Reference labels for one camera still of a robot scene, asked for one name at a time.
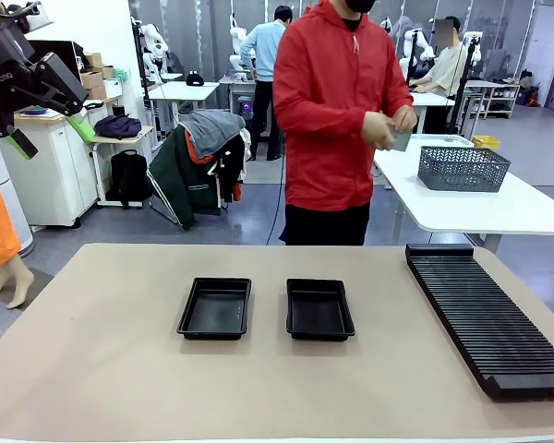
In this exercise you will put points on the white background desk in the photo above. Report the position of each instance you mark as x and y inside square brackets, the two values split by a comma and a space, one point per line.
[184, 90]

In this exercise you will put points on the black cap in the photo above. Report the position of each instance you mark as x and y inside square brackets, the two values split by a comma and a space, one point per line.
[195, 80]

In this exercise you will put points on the person's right hand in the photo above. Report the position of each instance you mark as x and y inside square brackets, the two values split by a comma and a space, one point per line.
[377, 131]

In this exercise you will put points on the white storage box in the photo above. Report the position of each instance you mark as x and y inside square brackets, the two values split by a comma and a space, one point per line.
[113, 88]

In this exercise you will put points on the black backpack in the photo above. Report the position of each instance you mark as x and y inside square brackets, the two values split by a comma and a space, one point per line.
[128, 177]

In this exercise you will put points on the small wooden side table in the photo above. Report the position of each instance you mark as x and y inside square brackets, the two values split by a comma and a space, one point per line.
[120, 138]

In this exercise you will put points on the white work desk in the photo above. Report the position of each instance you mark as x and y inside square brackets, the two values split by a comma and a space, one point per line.
[431, 99]

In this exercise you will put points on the brown cardboard box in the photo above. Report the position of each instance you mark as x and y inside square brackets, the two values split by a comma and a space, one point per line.
[97, 92]
[92, 79]
[108, 72]
[93, 60]

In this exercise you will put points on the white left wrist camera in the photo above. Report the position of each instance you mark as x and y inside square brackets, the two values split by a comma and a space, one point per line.
[39, 14]

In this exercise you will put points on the black ESD tray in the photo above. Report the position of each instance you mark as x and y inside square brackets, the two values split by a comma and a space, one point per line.
[214, 310]
[319, 311]

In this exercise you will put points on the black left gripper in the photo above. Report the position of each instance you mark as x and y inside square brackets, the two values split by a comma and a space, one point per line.
[2, 60]

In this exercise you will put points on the red fire extinguisher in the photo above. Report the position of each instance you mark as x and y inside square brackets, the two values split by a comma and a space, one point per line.
[533, 97]

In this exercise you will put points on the dark green jacket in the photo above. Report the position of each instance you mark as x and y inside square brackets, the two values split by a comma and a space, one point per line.
[180, 184]

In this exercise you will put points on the white shallow bin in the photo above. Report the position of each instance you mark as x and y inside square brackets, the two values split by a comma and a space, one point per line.
[436, 140]

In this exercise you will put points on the grey plastic basket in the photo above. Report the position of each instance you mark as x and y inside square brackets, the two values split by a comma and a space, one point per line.
[464, 168]

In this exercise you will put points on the person in red jacket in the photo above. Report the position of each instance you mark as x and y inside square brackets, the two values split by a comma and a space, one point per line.
[328, 92]

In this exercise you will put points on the computer tower with lights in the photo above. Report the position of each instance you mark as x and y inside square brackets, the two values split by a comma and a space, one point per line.
[248, 108]

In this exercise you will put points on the black slotted board rack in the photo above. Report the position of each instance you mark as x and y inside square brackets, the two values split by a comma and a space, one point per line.
[485, 318]

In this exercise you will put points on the green bowl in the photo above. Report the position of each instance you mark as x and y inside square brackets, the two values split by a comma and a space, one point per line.
[34, 111]

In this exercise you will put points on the person's right forearm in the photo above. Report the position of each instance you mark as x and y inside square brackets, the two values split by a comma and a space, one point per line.
[323, 122]

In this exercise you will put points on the person's left hand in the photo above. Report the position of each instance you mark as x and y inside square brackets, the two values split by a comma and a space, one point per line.
[405, 117]

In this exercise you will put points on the grey hoodie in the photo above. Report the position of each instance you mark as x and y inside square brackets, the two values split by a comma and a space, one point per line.
[212, 129]

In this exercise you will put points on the black tripod stand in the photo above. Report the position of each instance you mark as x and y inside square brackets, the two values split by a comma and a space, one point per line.
[466, 83]

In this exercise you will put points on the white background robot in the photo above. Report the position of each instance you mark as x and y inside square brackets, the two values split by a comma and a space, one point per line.
[420, 46]
[237, 41]
[154, 46]

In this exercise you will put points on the purple bag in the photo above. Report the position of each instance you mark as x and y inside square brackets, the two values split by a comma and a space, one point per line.
[117, 127]

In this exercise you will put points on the person in cream top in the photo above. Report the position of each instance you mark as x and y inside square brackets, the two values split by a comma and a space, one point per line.
[448, 64]

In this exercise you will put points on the yellow plastic bin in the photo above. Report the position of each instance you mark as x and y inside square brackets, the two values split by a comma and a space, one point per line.
[487, 142]

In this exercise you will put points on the person in blue sweater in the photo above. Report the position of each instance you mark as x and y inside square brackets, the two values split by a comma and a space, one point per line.
[265, 51]

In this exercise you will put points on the low shelf rack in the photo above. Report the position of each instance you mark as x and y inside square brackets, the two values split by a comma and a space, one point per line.
[501, 99]

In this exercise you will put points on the person's left forearm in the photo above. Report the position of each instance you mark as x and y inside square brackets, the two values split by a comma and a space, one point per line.
[402, 99]

